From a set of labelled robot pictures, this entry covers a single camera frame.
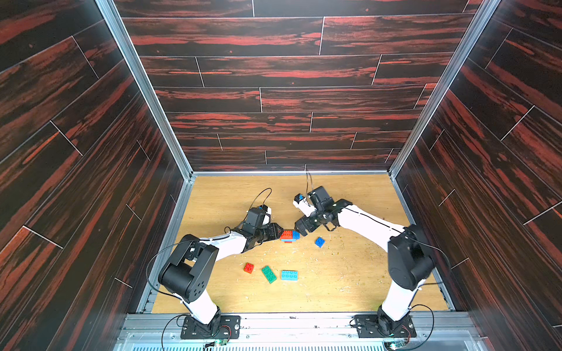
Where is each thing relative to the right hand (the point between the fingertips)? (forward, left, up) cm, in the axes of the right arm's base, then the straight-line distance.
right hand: (308, 219), depth 93 cm
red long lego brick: (-6, +9, -2) cm, 11 cm away
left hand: (-5, +11, -3) cm, 12 cm away
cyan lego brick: (-22, +7, -7) cm, 24 cm away
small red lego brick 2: (-20, +24, -6) cm, 32 cm away
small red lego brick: (-8, +9, -3) cm, 12 cm away
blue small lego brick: (-7, +5, -1) cm, 9 cm away
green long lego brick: (-22, +15, -6) cm, 28 cm away
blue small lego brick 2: (-7, -6, -7) cm, 11 cm away
